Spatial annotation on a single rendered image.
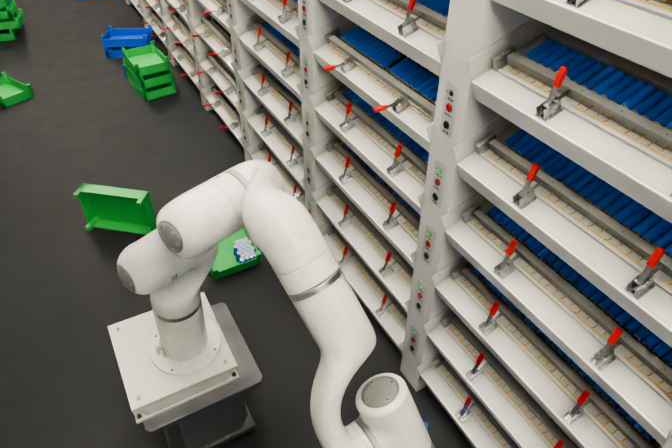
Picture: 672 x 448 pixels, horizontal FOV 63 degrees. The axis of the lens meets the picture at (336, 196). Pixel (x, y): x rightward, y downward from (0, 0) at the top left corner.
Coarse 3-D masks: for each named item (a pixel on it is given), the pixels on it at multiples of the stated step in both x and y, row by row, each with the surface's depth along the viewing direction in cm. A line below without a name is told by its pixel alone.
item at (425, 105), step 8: (336, 40) 164; (344, 48) 160; (352, 48) 159; (352, 56) 158; (360, 56) 155; (360, 64) 155; (368, 64) 151; (376, 72) 148; (384, 72) 147; (384, 80) 146; (392, 80) 143; (384, 88) 145; (392, 88) 143; (400, 88) 140; (408, 88) 139; (416, 96) 136; (416, 104) 137; (424, 104) 133; (432, 104) 133; (416, 112) 135; (424, 112) 134; (432, 112) 131; (432, 120) 131
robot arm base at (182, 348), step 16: (160, 320) 133; (192, 320) 135; (208, 320) 154; (160, 336) 139; (176, 336) 136; (192, 336) 138; (208, 336) 150; (160, 352) 143; (176, 352) 141; (192, 352) 142; (208, 352) 146; (160, 368) 142; (176, 368) 142; (192, 368) 142
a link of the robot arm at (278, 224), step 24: (240, 168) 93; (264, 168) 90; (264, 192) 80; (264, 216) 78; (288, 216) 78; (264, 240) 79; (288, 240) 77; (312, 240) 79; (288, 264) 78; (312, 264) 78; (336, 264) 81; (288, 288) 80
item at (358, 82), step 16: (320, 32) 167; (336, 32) 167; (368, 32) 166; (320, 48) 169; (320, 64) 171; (336, 64) 160; (352, 80) 153; (368, 80) 151; (368, 96) 148; (384, 96) 144; (384, 112) 144; (400, 128) 140; (416, 128) 132; (432, 128) 125
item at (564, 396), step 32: (448, 288) 144; (480, 288) 139; (480, 320) 136; (512, 320) 131; (512, 352) 128; (544, 352) 124; (544, 384) 121; (576, 384) 117; (576, 416) 113; (608, 416) 112
